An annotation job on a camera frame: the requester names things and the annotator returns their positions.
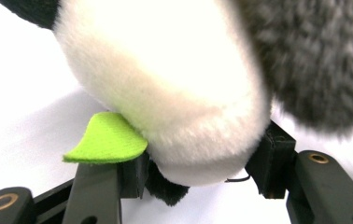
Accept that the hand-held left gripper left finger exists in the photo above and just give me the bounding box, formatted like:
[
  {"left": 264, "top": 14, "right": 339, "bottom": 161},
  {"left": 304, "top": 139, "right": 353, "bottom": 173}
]
[{"left": 62, "top": 151, "right": 150, "bottom": 224}]

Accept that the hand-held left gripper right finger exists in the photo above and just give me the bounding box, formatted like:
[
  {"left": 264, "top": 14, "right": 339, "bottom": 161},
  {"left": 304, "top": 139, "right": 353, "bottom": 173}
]
[{"left": 245, "top": 120, "right": 353, "bottom": 224}]

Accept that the grey fuzzy cloth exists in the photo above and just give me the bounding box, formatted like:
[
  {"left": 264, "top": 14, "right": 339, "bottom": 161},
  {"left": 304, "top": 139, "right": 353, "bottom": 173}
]
[{"left": 234, "top": 0, "right": 353, "bottom": 139}]

